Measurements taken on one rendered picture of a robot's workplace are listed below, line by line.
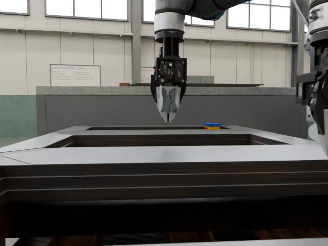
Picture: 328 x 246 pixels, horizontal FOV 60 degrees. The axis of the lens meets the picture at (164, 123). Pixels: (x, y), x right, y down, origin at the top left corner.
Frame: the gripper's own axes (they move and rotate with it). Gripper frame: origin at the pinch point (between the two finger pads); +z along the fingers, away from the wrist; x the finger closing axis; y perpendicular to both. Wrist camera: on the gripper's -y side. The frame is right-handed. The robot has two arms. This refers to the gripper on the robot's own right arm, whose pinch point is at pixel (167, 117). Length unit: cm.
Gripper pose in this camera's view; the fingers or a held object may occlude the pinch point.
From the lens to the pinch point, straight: 72.2
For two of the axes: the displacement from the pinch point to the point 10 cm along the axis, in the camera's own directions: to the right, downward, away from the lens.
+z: -0.1, 10.0, 0.5
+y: 1.0, 0.5, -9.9
